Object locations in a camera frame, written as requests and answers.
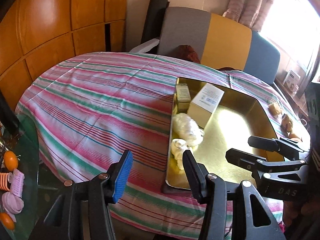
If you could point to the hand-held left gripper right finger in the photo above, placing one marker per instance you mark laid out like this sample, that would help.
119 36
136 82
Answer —
193 177

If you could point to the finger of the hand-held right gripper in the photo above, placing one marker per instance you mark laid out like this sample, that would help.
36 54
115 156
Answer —
242 157
262 143

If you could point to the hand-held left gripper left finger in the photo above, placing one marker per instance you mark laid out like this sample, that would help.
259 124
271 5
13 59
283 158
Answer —
122 177

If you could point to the gold metal tray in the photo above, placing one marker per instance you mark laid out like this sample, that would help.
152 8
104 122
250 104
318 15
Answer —
232 135

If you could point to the clear plastic white bundle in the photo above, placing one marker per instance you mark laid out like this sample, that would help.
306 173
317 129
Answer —
186 127

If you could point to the small white plastic bag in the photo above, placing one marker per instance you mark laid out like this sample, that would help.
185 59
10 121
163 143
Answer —
178 150

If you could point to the small brown toy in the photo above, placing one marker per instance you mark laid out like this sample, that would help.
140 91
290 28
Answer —
287 123

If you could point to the yellow knitted toy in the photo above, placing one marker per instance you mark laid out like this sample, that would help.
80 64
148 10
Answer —
275 109

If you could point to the wooden desk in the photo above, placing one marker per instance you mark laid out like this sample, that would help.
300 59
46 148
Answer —
290 101

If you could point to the beige cardboard box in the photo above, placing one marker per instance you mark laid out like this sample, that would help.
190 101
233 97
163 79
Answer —
200 110

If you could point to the white printed box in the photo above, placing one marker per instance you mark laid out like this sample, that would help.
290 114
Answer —
292 77

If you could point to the striped pink green tablecloth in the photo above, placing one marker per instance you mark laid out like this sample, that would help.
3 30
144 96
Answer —
100 100

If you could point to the small olive box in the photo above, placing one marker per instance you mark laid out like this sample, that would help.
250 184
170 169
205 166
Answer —
182 95

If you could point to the green glass table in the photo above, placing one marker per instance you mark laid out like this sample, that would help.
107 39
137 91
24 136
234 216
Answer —
27 155

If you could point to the pink hair comb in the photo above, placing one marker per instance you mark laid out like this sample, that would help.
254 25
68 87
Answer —
17 185

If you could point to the orange fruit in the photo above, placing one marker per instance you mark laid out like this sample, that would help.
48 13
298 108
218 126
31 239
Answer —
11 159
6 221

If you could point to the pink round pads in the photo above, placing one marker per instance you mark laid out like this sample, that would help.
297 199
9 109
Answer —
12 203

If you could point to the dark red cushion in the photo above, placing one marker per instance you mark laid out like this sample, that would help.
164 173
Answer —
187 52

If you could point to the orange ribbed clip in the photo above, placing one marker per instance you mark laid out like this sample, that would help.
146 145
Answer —
3 182

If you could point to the window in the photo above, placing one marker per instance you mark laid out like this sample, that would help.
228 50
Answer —
295 17

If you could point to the white foam board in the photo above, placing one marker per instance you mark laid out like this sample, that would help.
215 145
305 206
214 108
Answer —
147 46

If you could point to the grey yellow blue sofa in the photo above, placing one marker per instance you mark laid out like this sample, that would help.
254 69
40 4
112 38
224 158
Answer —
185 27

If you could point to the pink floral curtain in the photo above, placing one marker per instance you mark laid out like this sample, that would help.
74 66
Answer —
250 2

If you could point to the black rolled mat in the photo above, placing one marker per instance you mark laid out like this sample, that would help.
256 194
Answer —
153 17

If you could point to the wooden cabinet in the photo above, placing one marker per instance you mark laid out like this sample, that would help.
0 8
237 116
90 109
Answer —
50 17

